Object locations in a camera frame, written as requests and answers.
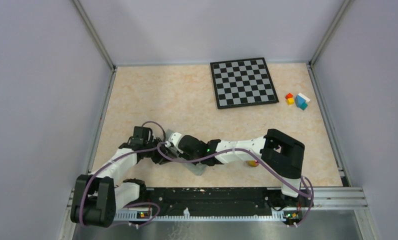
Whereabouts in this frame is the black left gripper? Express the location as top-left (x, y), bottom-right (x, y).
top-left (143, 136), bottom-right (177, 165)

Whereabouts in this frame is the grey cloth napkin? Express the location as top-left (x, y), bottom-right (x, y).
top-left (165, 129), bottom-right (207, 176)

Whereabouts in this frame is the iridescent metal spoon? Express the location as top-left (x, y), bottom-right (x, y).
top-left (246, 160), bottom-right (259, 168)

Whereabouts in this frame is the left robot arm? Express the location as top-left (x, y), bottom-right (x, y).
top-left (70, 126), bottom-right (162, 228)

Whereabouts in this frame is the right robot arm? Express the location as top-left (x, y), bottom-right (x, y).
top-left (166, 128), bottom-right (314, 206)

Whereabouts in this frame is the black and grey chessboard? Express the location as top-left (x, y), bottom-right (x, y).
top-left (209, 57), bottom-right (279, 110)

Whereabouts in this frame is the yellow wooden block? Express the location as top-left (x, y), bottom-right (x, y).
top-left (286, 97), bottom-right (295, 106)

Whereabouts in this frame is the red wooden block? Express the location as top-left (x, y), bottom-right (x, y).
top-left (285, 92), bottom-right (294, 99)

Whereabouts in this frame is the blue wooden block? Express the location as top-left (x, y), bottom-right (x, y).
top-left (294, 95), bottom-right (307, 108)

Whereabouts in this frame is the teal wooden block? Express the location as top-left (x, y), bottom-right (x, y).
top-left (299, 102), bottom-right (308, 111)

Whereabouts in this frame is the white wooden block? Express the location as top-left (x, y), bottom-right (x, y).
top-left (298, 93), bottom-right (311, 103)

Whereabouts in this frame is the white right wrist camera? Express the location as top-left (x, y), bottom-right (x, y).
top-left (164, 132), bottom-right (184, 150)

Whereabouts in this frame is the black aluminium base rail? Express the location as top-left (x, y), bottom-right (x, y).
top-left (66, 187), bottom-right (366, 229)

